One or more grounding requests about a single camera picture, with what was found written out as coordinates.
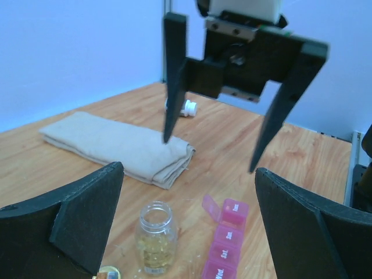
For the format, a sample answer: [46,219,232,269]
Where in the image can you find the gold bottle lid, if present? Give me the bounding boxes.
[95,266,121,279]

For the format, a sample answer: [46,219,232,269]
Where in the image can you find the clear bottle yellow capsules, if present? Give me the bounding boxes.
[135,201,178,276]

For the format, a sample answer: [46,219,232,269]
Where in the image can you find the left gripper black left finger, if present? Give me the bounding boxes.
[1,162,124,274]

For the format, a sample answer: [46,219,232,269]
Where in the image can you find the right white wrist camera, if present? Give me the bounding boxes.
[195,0,283,24]

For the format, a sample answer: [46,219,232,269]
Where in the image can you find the pink weekly pill organizer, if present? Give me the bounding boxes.
[202,195,249,279]

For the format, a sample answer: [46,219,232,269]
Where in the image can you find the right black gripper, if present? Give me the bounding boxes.
[163,10,329,173]

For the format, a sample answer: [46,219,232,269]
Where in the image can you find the white capped pill bottle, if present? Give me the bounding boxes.
[180,99,198,117]

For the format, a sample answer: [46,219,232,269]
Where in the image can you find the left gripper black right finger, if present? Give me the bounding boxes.
[255,167,371,278]

